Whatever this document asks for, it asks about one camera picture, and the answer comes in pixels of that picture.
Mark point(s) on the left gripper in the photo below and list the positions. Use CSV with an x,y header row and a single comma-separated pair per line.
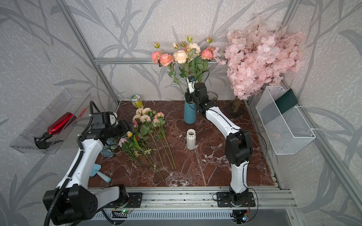
x,y
125,125

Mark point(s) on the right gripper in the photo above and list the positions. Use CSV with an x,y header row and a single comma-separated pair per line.
x,y
187,96

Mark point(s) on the cream rose cluster stem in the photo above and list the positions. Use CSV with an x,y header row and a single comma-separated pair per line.
x,y
186,60

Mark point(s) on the single pink rose stem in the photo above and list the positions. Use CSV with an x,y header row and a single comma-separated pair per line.
x,y
207,53

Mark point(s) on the pink peach rose stem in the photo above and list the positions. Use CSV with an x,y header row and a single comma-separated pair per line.
x,y
163,59

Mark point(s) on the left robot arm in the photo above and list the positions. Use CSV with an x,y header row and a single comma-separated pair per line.
x,y
71,201

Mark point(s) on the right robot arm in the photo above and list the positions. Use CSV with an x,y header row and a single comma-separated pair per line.
x,y
238,146

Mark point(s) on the teal ceramic vase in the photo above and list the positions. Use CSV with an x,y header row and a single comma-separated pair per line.
x,y
190,113

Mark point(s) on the clear glass vase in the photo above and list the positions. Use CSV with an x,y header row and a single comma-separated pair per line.
x,y
212,96

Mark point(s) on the small white yellow flowers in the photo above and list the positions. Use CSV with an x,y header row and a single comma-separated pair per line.
x,y
146,152

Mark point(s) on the white ribbed vase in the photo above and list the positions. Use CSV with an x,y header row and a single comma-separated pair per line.
x,y
191,139

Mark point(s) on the yellow tulip stem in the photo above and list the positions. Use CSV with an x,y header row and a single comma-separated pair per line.
x,y
148,161

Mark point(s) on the blue hydrangea flower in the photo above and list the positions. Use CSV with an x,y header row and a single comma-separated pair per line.
x,y
110,146

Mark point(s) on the pale peach rose cluster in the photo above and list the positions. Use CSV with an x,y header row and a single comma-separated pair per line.
x,y
146,131

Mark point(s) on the small tape roll jar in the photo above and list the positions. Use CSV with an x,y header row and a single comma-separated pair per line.
x,y
136,101

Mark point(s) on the teal plastic scraper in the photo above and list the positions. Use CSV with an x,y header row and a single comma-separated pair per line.
x,y
96,171

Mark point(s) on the small pink rose stem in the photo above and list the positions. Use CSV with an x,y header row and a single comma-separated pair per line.
x,y
159,123

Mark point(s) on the pink cherry blossom tree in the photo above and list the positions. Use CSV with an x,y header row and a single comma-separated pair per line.
x,y
260,55

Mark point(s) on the dark green card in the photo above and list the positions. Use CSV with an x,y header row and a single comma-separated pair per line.
x,y
286,101

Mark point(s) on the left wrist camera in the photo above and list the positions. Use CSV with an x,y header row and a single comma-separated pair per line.
x,y
106,118

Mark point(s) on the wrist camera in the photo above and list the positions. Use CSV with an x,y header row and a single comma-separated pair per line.
x,y
106,118
190,83

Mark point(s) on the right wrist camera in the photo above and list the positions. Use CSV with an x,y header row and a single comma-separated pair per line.
x,y
190,83

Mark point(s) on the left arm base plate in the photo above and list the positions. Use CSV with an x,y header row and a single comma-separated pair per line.
x,y
134,201

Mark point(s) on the clear plastic wall bin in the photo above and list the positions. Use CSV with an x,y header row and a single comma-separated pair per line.
x,y
73,101

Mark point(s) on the white wire mesh basket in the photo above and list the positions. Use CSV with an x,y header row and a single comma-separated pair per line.
x,y
288,131

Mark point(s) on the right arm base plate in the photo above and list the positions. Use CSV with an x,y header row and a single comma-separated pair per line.
x,y
230,199

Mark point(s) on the aluminium front rail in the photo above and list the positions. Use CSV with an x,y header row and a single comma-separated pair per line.
x,y
204,197

